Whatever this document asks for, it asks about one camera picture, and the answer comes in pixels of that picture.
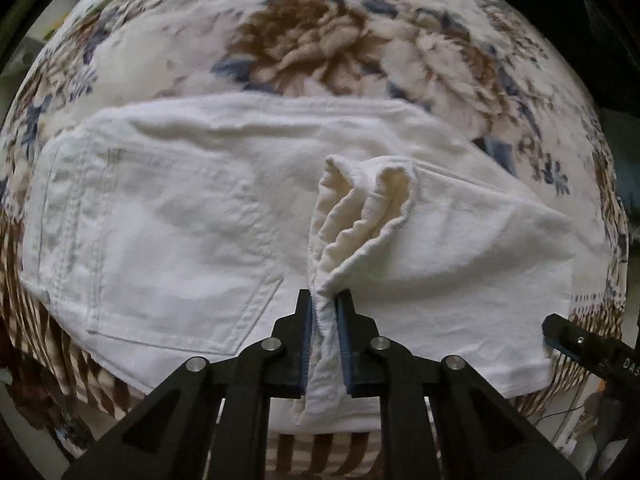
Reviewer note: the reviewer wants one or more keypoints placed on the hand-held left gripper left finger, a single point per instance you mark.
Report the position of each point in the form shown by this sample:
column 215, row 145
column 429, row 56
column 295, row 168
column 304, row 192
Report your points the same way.
column 306, row 345

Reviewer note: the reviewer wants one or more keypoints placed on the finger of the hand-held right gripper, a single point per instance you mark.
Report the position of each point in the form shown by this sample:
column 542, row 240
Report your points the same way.
column 575, row 342

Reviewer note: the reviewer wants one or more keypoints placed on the white pants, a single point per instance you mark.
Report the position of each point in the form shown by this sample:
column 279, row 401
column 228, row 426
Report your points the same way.
column 200, row 240

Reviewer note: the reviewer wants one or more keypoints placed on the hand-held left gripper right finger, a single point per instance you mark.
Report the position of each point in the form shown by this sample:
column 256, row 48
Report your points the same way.
column 345, row 345

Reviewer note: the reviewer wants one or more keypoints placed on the floral printed blanket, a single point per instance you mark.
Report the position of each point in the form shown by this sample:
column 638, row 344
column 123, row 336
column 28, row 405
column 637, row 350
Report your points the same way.
column 320, row 35

